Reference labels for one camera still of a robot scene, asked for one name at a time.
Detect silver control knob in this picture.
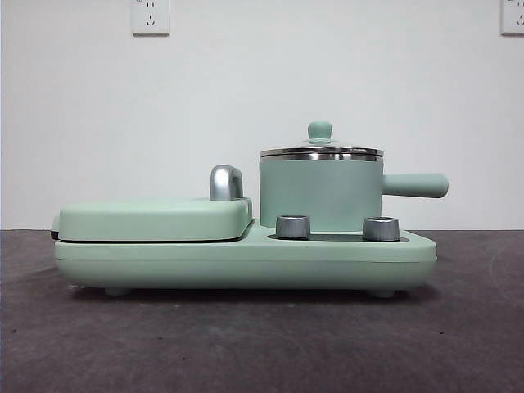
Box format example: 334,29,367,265
276,214,311,240
363,215,400,242

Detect white wall socket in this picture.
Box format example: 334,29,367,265
131,0,170,36
499,0,524,36

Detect silver griddle lid handle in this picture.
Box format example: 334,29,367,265
210,164,246,202

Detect mint green steamer pot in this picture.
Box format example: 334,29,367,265
258,149,450,230

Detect mint green breakfast machine base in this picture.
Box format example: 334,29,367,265
54,219,438,297

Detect mint green griddle lid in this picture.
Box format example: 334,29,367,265
51,195,254,242

